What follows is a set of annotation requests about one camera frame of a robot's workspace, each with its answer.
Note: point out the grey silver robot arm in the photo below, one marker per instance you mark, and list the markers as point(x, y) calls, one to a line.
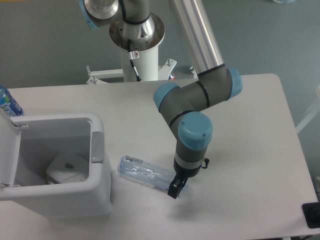
point(181, 107)

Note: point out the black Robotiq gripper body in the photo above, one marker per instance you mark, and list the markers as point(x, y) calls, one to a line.
point(184, 172)

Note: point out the crushed clear plastic bottle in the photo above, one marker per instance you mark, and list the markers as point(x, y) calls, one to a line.
point(146, 173)

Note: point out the white plastic trash can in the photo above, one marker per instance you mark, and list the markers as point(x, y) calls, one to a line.
point(43, 137)

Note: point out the blue labelled water bottle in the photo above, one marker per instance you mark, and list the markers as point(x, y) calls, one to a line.
point(8, 104)

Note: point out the black device at table edge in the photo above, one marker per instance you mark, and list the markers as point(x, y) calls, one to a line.
point(311, 213)

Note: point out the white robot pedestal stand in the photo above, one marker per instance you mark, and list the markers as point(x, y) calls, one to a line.
point(138, 46)

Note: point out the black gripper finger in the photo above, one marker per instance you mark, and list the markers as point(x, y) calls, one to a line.
point(176, 186)

